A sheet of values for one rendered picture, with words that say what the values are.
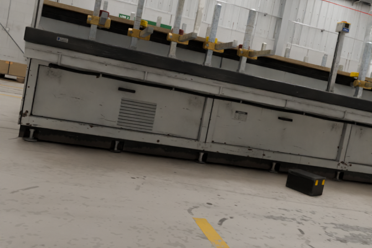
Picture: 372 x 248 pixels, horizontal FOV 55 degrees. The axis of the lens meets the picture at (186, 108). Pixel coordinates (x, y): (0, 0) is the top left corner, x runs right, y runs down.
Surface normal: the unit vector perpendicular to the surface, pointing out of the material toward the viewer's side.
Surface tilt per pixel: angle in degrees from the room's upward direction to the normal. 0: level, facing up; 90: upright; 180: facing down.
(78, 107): 85
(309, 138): 90
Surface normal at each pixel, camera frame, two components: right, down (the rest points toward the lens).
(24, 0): 0.28, 0.11
